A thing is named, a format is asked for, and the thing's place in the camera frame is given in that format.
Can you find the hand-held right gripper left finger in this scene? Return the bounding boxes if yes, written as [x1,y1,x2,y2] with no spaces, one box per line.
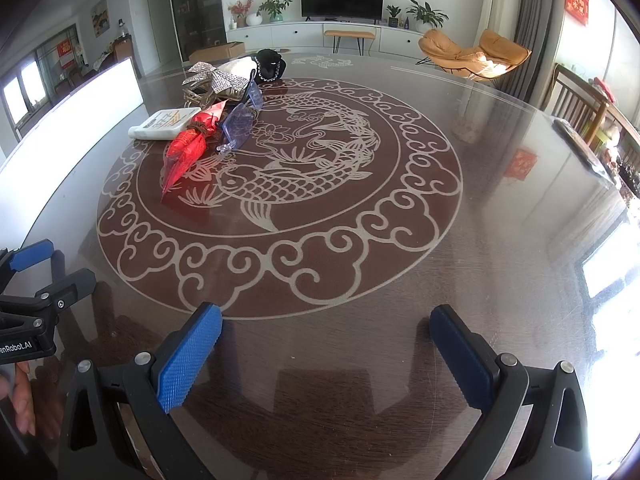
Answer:
[59,302,223,480]

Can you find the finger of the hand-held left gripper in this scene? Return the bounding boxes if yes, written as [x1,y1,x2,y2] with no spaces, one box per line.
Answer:
[27,268,97,313]
[0,239,56,295]

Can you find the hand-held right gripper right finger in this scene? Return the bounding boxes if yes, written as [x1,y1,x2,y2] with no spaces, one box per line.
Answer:
[429,304,593,480]

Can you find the large white storage box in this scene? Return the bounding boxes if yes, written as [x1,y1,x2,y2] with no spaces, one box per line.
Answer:
[0,56,142,196]

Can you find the black plush bundle silver trim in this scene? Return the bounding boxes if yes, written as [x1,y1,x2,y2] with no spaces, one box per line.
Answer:
[252,49,288,82]

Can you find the brown fish-pattern glass desktop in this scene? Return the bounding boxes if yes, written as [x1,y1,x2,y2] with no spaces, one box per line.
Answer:
[0,52,640,480]

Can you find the person's left hand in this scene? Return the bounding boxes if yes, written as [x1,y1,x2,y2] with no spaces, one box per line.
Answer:
[11,361,41,438]

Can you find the red plastic bag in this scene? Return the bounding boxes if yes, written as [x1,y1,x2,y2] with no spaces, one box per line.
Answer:
[161,100,231,205]

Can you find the white packet orange print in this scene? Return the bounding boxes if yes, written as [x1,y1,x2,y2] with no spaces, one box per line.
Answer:
[128,108,193,140]

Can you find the wooden dining table set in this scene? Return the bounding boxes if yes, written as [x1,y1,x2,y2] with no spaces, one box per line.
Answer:
[55,35,133,91]

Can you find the gold hair clip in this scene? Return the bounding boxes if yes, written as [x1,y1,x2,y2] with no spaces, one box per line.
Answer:
[182,87,241,108]

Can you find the clear blue glasses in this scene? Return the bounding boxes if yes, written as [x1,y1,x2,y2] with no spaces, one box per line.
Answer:
[216,81,264,155]

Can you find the silver sequin bow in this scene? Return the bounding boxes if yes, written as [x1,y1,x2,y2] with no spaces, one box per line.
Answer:
[181,61,251,96]

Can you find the cluttered wooden sideboard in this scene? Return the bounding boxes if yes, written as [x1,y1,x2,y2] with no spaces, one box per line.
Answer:
[595,77,640,201]

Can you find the cardboard box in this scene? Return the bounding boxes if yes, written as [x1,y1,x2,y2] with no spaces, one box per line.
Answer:
[189,41,246,65]

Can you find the dark wooden chair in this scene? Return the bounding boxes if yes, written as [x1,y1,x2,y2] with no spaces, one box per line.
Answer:
[550,63,613,143]

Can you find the dark glass display cabinet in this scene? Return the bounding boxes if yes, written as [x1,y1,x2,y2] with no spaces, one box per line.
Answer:
[167,0,228,63]

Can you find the orange lounge chair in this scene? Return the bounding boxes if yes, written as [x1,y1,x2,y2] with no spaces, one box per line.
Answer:
[417,28,532,82]

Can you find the red flowers in vase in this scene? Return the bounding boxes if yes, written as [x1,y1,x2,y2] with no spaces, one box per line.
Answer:
[227,0,256,28]

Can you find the white television cabinet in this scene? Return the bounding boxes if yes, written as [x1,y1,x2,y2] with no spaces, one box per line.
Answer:
[225,20,431,56]

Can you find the wooden bench metal legs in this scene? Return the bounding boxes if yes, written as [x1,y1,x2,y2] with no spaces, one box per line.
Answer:
[324,30,376,56]

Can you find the green leafy potted plant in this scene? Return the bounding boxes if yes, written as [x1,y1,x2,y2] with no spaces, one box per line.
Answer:
[257,0,293,23]

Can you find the large potted plant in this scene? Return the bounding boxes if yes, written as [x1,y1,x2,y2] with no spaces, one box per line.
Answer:
[406,0,448,33]

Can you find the grey curtain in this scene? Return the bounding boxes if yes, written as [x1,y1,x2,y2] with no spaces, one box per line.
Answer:
[510,0,568,111]

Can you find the covered standing air conditioner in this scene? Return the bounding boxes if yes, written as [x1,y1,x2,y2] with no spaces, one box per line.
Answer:
[475,0,526,48]

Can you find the framed wall painting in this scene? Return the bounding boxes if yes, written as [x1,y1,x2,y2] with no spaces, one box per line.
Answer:
[91,0,109,37]

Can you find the red wall hanging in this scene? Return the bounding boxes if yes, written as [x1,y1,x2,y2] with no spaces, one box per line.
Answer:
[565,0,591,26]

